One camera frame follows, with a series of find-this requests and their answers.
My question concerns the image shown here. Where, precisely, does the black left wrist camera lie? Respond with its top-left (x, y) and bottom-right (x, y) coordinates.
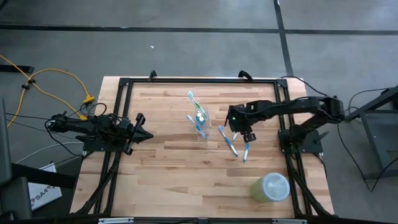
top-left (117, 116), bottom-right (131, 131)

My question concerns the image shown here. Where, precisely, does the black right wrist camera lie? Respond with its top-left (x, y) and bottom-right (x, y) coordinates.
top-left (228, 112), bottom-right (241, 133)

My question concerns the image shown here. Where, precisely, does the black metal cart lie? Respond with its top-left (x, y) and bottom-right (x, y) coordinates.
top-left (344, 86), bottom-right (398, 181)

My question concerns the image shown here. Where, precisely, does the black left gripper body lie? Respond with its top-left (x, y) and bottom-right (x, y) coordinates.
top-left (125, 112), bottom-right (147, 156)

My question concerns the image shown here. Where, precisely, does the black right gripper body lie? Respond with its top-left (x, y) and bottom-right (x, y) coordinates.
top-left (229, 103), bottom-right (254, 133)

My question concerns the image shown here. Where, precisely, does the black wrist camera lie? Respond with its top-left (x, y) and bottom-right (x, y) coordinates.
top-left (228, 112), bottom-right (241, 133)
top-left (117, 116), bottom-right (131, 131)

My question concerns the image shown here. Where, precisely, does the white printed sign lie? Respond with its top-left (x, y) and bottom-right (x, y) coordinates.
top-left (27, 162), bottom-right (63, 212)

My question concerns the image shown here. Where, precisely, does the black aluminium table frame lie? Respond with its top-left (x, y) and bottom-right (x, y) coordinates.
top-left (70, 76), bottom-right (335, 218)

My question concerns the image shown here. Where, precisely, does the yellow extension cable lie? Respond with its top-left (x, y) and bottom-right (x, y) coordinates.
top-left (0, 54), bottom-right (96, 129)

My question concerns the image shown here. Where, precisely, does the white floor cable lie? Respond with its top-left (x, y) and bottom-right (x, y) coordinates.
top-left (14, 141), bottom-right (85, 165)

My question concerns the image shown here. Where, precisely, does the silver aluminium bracket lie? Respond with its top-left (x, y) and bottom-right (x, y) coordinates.
top-left (98, 217), bottom-right (135, 224)
top-left (272, 218), bottom-right (308, 224)

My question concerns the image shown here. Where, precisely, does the clear plastic organizer box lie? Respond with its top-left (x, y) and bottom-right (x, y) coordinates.
top-left (195, 103), bottom-right (211, 142)

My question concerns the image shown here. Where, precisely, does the green wipes canister white lid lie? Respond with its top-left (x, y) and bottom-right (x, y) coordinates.
top-left (250, 172), bottom-right (291, 203)

